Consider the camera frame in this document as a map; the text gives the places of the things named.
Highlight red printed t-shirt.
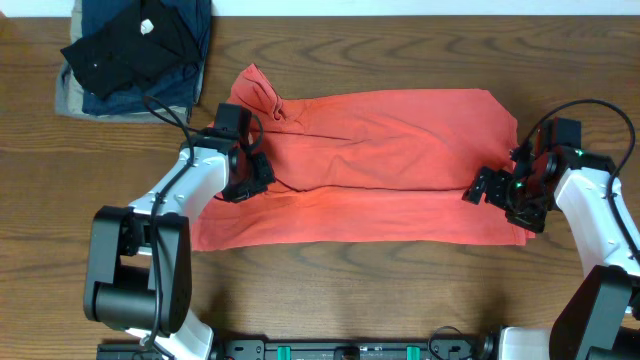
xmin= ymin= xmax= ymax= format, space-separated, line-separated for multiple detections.
xmin=192 ymin=66 xmax=530 ymax=251

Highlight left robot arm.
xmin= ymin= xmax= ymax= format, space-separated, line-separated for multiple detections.
xmin=83 ymin=129 xmax=275 ymax=359

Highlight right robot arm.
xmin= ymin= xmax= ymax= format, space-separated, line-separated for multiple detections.
xmin=463 ymin=146 xmax=639 ymax=359

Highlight navy blue folded garment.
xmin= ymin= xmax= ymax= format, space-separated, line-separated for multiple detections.
xmin=82 ymin=0 xmax=213 ymax=116

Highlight black folded garment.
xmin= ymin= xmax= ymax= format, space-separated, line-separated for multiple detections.
xmin=61 ymin=0 xmax=201 ymax=100

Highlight grey folded trousers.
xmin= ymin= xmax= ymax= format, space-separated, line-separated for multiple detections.
xmin=53 ymin=59 xmax=205 ymax=126

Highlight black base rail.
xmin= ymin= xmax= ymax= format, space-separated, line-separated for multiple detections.
xmin=95 ymin=338 xmax=501 ymax=360

